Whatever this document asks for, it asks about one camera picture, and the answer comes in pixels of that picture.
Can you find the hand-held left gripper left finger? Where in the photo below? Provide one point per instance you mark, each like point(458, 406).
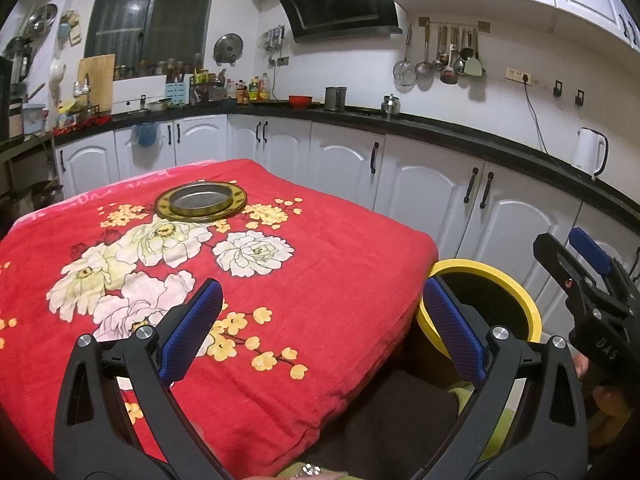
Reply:
point(192, 330)

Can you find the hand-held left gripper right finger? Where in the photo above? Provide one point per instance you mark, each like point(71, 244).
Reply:
point(452, 327)

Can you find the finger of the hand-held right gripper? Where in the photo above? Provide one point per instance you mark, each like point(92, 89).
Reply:
point(552, 257)
point(587, 250)

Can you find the yellow-rimmed trash bin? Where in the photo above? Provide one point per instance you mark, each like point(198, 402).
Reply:
point(470, 264)

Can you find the person's right hand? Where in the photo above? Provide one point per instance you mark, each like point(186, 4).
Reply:
point(612, 402)

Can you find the person's left hand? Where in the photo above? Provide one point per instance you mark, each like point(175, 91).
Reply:
point(332, 475)

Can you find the white electric kettle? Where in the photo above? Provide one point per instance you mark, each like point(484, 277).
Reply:
point(587, 152)

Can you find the dark brown pants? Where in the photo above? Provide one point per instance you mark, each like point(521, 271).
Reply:
point(390, 425)

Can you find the gold-rimmed round tray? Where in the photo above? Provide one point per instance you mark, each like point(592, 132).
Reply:
point(165, 205)

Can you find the red floral blanket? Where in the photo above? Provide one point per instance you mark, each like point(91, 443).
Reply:
point(325, 285)

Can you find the white base cabinets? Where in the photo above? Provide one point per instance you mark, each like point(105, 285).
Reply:
point(425, 185)

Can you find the pink blanket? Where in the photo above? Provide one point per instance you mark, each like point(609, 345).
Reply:
point(125, 182)

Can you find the black countertop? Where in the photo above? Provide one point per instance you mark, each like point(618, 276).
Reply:
point(450, 129)

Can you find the blue cloth bag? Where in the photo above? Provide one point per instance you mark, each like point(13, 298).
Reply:
point(145, 135)

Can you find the dark cooking pot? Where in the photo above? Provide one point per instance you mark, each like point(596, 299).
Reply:
point(40, 192)

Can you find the green spatula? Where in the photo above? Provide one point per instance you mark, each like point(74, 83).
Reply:
point(472, 66)

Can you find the dark red ladle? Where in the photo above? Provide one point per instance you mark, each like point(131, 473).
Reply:
point(448, 77)

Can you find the small steel teapot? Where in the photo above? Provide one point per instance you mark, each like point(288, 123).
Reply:
point(391, 106)

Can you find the steel spoon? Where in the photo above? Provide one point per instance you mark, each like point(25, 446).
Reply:
point(439, 62)

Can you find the steel cooking pot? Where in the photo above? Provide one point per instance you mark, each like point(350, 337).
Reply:
point(160, 106)

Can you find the steel ladle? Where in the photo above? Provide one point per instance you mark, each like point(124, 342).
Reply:
point(424, 67)

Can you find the pile of red peppers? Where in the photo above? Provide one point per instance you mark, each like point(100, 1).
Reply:
point(82, 124)

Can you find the blue knife rack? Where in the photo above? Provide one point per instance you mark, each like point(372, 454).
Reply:
point(177, 92)

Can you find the dark sauce bottle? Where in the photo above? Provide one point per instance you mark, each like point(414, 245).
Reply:
point(242, 95)

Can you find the condiment rack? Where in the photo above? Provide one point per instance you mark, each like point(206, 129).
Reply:
point(210, 87)

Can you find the yellow oil bottle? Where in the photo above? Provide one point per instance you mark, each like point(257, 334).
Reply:
point(265, 88)
point(255, 90)

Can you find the red bowl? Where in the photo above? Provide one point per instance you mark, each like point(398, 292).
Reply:
point(300, 101)

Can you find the steel canister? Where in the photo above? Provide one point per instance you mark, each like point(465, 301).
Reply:
point(336, 99)

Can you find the pale blue plastic container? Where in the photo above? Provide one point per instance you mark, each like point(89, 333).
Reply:
point(34, 120)

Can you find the wooden cutting board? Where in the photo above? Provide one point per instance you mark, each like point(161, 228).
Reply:
point(97, 80)

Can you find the steel faucet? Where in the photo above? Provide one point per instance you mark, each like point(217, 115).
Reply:
point(82, 86)

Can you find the steel pot lid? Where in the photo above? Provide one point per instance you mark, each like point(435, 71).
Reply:
point(227, 47)

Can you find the white plastic scoop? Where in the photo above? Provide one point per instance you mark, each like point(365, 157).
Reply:
point(57, 72)

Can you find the black microwave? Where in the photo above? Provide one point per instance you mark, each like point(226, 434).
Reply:
point(4, 100)

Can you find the dark window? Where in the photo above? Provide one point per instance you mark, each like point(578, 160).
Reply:
point(150, 15)

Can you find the blender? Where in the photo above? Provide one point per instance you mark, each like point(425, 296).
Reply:
point(20, 60)

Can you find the packaged kitchen tools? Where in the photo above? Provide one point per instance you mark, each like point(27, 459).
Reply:
point(70, 27)

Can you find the black range hood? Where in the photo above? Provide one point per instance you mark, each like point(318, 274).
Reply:
point(330, 0)

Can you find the steel colander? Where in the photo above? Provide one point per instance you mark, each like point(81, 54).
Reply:
point(42, 17)

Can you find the black wall hook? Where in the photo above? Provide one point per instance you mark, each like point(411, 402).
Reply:
point(557, 89)
point(579, 98)

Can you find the wall power socket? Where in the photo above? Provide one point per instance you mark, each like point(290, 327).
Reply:
point(515, 74)

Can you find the utensil hanging rail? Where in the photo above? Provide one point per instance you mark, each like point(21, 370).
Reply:
point(452, 22)

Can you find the small wall socket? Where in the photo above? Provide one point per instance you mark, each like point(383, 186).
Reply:
point(282, 61)

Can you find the wall utensil holder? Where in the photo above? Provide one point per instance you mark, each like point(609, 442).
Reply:
point(275, 39)

